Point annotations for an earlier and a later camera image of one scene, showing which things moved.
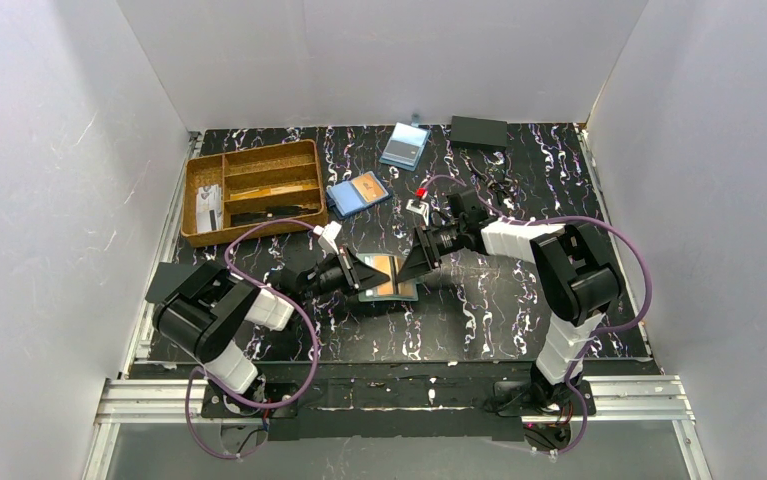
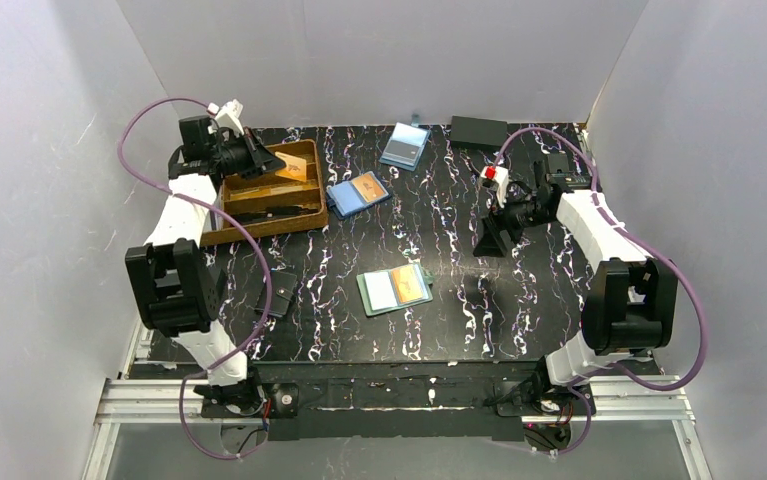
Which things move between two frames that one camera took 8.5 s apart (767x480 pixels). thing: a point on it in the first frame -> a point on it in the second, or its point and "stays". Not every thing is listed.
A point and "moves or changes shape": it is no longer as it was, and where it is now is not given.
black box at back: (479, 133) stays
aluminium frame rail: (158, 401) stays
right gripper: (429, 245) -> (500, 221)
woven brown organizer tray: (226, 191) stays
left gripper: (350, 273) -> (251, 154)
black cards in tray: (270, 213) stays
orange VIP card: (383, 264) -> (296, 168)
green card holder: (389, 290) moves or changes shape
